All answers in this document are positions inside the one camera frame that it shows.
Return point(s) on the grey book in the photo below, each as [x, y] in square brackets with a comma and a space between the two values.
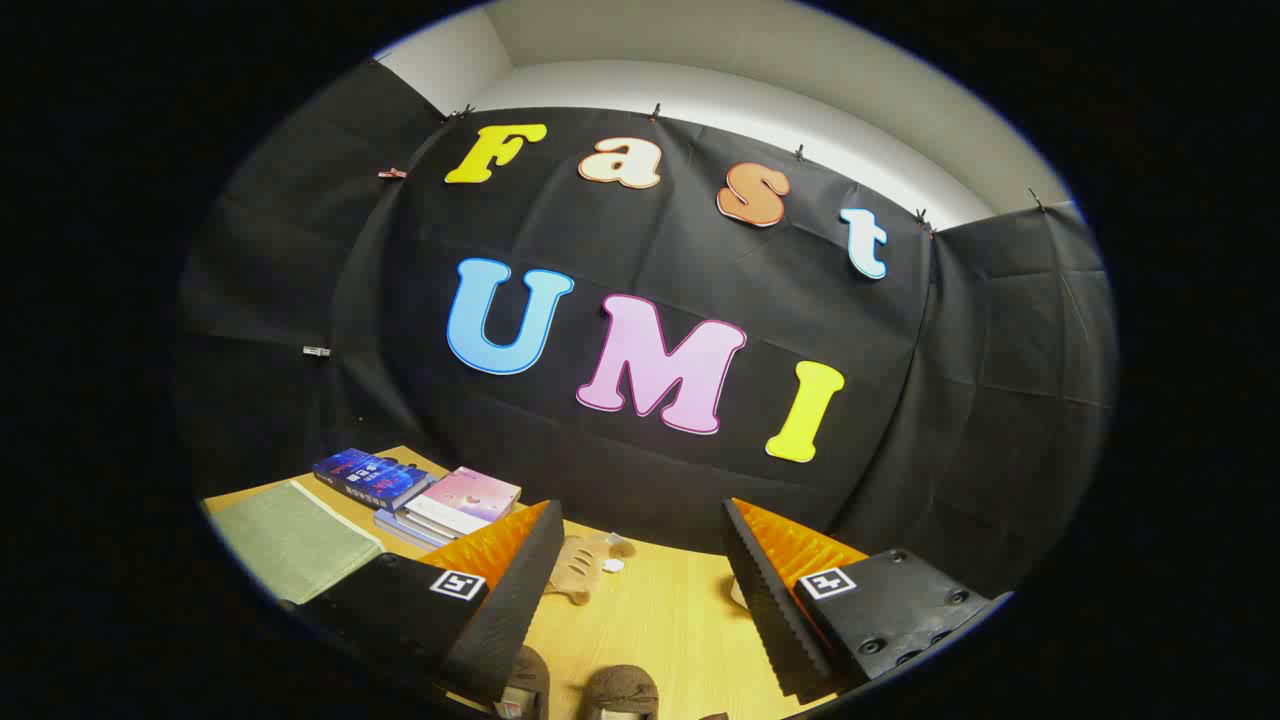
[425, 528]

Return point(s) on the green fabric storage box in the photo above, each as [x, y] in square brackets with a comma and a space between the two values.
[290, 540]

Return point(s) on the dark blue book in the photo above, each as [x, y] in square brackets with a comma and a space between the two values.
[370, 475]

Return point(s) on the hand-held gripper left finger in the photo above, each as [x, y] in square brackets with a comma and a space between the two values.
[505, 600]

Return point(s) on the black backdrop cloth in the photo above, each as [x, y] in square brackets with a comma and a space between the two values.
[640, 480]

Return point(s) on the pale blue book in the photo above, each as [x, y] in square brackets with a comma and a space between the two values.
[400, 530]

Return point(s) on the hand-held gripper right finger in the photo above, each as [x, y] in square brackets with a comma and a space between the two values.
[770, 600]

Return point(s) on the brown fuzzy shoe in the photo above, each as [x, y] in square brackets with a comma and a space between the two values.
[527, 680]
[620, 690]

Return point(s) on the pink cover book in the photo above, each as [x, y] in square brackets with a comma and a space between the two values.
[465, 498]

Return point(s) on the tan bread plush toy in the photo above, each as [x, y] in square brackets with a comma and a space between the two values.
[580, 572]

